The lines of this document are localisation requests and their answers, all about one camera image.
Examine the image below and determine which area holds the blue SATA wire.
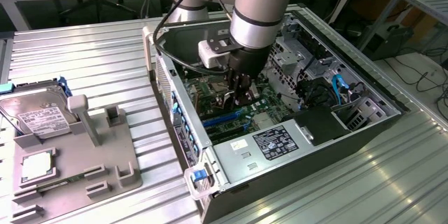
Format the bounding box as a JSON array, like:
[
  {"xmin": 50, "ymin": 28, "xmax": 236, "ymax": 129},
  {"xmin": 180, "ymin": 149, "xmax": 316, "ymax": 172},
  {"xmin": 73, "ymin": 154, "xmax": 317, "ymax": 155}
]
[{"xmin": 330, "ymin": 73, "xmax": 350, "ymax": 107}]

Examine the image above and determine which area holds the tall silver disk bay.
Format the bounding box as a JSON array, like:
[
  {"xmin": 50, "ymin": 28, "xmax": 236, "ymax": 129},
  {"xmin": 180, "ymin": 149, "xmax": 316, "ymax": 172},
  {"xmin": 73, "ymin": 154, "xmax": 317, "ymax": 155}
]
[{"xmin": 269, "ymin": 16, "xmax": 338, "ymax": 109}]

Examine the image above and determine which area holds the black box device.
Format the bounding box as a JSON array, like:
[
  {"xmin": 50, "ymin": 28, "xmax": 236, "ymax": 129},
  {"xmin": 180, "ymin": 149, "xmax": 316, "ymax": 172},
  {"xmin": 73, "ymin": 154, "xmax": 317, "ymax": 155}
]
[{"xmin": 369, "ymin": 24, "xmax": 414, "ymax": 61}]

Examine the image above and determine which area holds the open black PC case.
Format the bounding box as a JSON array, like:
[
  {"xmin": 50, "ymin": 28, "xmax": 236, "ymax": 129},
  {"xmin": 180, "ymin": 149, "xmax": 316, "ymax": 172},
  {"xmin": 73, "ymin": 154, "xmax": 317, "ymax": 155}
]
[{"xmin": 141, "ymin": 8, "xmax": 409, "ymax": 224}]

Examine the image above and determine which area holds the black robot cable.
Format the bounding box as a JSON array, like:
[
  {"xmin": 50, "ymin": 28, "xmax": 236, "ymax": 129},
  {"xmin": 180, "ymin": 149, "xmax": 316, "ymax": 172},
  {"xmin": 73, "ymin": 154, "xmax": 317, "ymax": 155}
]
[{"xmin": 152, "ymin": 0, "xmax": 233, "ymax": 76}]

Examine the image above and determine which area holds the silver hard disk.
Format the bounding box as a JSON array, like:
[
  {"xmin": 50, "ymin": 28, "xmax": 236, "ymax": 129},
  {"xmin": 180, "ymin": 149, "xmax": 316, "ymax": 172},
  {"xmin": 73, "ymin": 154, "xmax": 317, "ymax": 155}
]
[{"xmin": 0, "ymin": 87, "xmax": 76, "ymax": 140}]

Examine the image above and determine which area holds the CPU chip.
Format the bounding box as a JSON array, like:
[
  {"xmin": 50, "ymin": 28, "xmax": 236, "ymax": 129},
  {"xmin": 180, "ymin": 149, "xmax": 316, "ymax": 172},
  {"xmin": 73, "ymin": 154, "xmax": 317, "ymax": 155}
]
[{"xmin": 21, "ymin": 153, "xmax": 56, "ymax": 182}]

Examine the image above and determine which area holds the low perforated disk bay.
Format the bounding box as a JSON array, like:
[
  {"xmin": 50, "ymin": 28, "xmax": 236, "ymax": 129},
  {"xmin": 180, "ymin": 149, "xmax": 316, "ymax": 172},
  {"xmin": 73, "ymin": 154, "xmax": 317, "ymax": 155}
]
[{"xmin": 330, "ymin": 95, "xmax": 402, "ymax": 133}]

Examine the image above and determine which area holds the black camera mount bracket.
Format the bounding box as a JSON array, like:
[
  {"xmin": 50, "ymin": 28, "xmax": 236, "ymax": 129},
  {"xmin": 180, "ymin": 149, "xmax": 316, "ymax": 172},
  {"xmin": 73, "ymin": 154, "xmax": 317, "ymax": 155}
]
[{"xmin": 205, "ymin": 29, "xmax": 244, "ymax": 53}]

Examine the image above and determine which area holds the black plastic shroud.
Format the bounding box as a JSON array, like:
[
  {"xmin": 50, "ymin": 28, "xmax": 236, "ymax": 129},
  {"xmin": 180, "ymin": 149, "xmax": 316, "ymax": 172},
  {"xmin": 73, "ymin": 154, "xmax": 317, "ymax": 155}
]
[{"xmin": 282, "ymin": 109, "xmax": 352, "ymax": 147}]

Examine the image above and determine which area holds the CPU socket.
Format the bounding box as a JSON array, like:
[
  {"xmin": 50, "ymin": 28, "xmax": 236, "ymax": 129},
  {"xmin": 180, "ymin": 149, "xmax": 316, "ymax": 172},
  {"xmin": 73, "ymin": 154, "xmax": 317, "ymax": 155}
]
[{"xmin": 205, "ymin": 81, "xmax": 229, "ymax": 95}]

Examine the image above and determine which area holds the silver power supply unit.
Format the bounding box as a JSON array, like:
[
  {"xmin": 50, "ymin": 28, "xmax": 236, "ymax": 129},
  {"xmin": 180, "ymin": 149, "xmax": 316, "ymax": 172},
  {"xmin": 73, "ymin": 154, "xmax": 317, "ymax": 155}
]
[{"xmin": 212, "ymin": 119, "xmax": 314, "ymax": 185}]

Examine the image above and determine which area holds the green motherboard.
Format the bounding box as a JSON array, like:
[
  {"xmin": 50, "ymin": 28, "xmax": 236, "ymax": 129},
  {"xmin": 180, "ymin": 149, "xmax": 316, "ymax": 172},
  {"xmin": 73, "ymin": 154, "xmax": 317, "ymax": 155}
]
[{"xmin": 184, "ymin": 73, "xmax": 305, "ymax": 143}]

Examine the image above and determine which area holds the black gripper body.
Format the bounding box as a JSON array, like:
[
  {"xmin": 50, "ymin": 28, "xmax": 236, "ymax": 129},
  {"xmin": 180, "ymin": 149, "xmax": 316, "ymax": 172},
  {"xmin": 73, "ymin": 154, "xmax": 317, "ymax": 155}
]
[{"xmin": 226, "ymin": 45, "xmax": 272, "ymax": 78}]

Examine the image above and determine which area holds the black floor cable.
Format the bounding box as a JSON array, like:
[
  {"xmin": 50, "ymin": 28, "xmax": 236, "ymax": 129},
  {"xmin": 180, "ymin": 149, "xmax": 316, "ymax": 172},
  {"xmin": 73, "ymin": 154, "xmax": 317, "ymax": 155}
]
[{"xmin": 414, "ymin": 61, "xmax": 448, "ymax": 114}]

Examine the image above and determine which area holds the blue expansion slot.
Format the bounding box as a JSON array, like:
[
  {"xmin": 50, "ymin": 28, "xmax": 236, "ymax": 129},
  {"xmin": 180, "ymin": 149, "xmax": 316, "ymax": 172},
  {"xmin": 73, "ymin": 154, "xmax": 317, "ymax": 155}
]
[{"xmin": 201, "ymin": 110, "xmax": 242, "ymax": 127}]

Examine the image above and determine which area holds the green RAM stick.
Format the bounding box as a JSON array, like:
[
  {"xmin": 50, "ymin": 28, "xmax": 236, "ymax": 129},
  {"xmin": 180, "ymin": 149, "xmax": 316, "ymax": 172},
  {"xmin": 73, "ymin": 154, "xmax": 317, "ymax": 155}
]
[{"xmin": 34, "ymin": 175, "xmax": 86, "ymax": 190}]

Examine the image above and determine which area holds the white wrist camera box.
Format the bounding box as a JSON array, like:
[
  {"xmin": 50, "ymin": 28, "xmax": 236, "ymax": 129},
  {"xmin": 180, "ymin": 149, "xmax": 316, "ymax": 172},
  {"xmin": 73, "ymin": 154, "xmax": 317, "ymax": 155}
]
[{"xmin": 197, "ymin": 39, "xmax": 232, "ymax": 69}]

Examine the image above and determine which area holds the grey parts rack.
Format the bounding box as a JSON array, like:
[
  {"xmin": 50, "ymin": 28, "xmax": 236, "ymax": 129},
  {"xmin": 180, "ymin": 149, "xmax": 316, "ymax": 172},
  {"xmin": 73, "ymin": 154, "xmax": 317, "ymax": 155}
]
[{"xmin": 0, "ymin": 94, "xmax": 145, "ymax": 224}]

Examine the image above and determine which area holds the black expansion slot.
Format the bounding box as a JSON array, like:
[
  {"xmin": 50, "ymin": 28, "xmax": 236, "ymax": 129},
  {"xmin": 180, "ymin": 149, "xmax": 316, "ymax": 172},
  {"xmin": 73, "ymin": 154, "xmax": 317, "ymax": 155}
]
[{"xmin": 205, "ymin": 122, "xmax": 249, "ymax": 137}]

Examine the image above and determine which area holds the blue disk caddy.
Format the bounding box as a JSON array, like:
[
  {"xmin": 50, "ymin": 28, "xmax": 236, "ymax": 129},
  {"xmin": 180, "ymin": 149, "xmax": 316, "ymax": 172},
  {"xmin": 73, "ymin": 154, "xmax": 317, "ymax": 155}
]
[{"xmin": 0, "ymin": 76, "xmax": 74, "ymax": 99}]

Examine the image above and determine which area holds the black chair base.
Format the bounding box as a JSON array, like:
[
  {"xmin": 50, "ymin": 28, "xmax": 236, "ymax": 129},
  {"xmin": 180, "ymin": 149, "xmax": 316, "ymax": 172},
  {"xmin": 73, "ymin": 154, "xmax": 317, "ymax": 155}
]
[{"xmin": 57, "ymin": 0, "xmax": 137, "ymax": 20}]

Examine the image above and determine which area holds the silver chipset heatsink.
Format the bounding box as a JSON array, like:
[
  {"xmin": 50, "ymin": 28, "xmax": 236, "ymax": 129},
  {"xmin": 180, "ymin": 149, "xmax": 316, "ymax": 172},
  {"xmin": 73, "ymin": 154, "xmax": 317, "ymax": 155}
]
[{"xmin": 252, "ymin": 113, "xmax": 278, "ymax": 127}]

